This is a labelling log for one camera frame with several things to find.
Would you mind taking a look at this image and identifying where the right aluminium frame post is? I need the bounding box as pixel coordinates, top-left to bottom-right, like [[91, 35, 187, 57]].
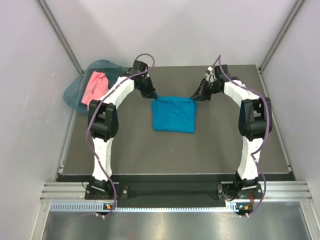
[[257, 0, 306, 74]]

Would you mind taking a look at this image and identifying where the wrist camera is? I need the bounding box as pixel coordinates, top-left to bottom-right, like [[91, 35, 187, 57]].
[[205, 65, 227, 83], [131, 60, 149, 74]]

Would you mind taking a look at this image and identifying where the teal plastic bin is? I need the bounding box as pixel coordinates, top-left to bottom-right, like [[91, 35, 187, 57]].
[[63, 60, 125, 114]]

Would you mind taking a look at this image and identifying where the pink t shirt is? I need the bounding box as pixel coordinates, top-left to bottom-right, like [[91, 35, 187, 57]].
[[81, 71, 109, 109]]

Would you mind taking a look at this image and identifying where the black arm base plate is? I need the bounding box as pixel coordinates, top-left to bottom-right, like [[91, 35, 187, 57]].
[[81, 174, 263, 208]]

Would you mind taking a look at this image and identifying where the slotted grey cable duct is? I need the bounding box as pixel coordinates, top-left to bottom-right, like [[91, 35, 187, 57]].
[[50, 202, 249, 213]]

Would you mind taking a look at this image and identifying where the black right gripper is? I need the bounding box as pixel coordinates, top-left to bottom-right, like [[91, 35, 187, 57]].
[[190, 78, 222, 101]]

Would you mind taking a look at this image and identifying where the blue t shirt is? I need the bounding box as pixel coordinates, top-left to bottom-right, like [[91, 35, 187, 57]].
[[151, 96, 198, 134]]

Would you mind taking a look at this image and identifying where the left aluminium frame post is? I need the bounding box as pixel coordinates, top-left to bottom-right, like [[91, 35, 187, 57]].
[[35, 0, 83, 74]]

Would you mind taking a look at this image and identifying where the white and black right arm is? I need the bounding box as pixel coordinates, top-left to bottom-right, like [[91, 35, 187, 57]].
[[190, 78, 272, 198]]

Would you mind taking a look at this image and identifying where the aluminium front rail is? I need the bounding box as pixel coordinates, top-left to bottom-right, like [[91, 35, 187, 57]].
[[40, 181, 313, 202]]

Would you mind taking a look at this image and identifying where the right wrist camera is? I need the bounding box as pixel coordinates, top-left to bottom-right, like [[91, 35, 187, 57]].
[[205, 65, 227, 83]]

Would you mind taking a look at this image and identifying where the aluminium frame post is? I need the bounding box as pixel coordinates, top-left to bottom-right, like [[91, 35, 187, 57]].
[[35, 0, 83, 74], [257, 0, 306, 74]]

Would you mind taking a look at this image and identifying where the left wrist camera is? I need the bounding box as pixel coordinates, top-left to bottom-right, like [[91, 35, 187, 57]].
[[131, 60, 149, 74]]

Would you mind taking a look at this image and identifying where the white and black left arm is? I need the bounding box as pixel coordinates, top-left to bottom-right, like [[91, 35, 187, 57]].
[[86, 73, 158, 199]]

